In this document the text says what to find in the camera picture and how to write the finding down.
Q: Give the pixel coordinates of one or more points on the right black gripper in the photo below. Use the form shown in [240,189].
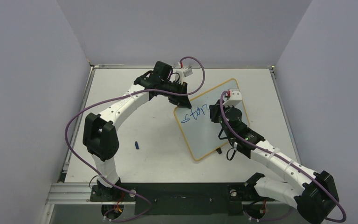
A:
[215,112]

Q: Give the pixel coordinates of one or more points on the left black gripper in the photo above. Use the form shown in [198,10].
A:
[182,101]

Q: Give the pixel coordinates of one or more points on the yellow framed whiteboard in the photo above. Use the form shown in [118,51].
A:
[200,133]

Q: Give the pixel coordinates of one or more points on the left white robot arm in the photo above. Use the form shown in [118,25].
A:
[100,130]

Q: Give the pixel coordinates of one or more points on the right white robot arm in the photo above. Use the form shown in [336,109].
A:
[312,194]

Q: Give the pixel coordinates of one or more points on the left black whiteboard clip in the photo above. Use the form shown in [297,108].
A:
[219,151]

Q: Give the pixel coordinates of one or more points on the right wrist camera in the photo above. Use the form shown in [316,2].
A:
[232,98]

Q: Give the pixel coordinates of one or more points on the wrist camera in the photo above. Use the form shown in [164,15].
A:
[182,73]
[232,98]

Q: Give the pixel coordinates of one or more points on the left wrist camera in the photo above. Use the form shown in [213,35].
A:
[182,73]

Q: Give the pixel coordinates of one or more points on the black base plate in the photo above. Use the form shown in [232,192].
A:
[178,198]

